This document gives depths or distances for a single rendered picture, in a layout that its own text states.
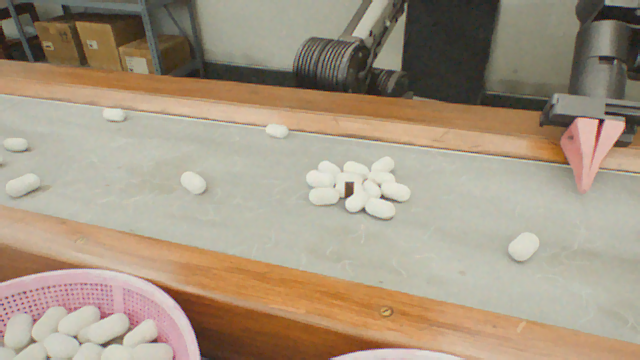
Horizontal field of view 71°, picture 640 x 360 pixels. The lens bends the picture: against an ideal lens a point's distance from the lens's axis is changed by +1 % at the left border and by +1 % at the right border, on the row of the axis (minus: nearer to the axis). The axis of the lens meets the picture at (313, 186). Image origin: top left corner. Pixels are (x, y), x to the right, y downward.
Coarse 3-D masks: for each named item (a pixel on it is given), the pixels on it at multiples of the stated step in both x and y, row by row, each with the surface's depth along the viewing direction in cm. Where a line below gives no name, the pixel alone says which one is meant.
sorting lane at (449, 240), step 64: (0, 128) 73; (64, 128) 72; (128, 128) 71; (192, 128) 71; (256, 128) 70; (0, 192) 57; (64, 192) 56; (128, 192) 56; (256, 192) 55; (448, 192) 54; (512, 192) 53; (576, 192) 53; (256, 256) 45; (320, 256) 45; (384, 256) 45; (448, 256) 44; (576, 256) 44; (576, 320) 37
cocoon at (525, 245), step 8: (520, 240) 43; (528, 240) 43; (536, 240) 43; (512, 248) 43; (520, 248) 42; (528, 248) 42; (536, 248) 43; (512, 256) 43; (520, 256) 42; (528, 256) 43
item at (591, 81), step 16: (576, 64) 54; (592, 64) 52; (608, 64) 51; (624, 64) 51; (576, 80) 53; (592, 80) 51; (608, 80) 51; (624, 80) 51; (560, 96) 51; (576, 96) 50; (592, 96) 51; (608, 96) 50; (544, 112) 55; (608, 112) 50; (624, 112) 49
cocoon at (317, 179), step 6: (312, 174) 54; (318, 174) 54; (324, 174) 54; (330, 174) 54; (306, 180) 55; (312, 180) 54; (318, 180) 54; (324, 180) 54; (330, 180) 54; (312, 186) 55; (318, 186) 54; (324, 186) 54; (330, 186) 54
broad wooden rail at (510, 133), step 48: (48, 96) 82; (96, 96) 80; (144, 96) 77; (192, 96) 75; (240, 96) 75; (288, 96) 74; (336, 96) 73; (432, 144) 63; (480, 144) 61; (528, 144) 60
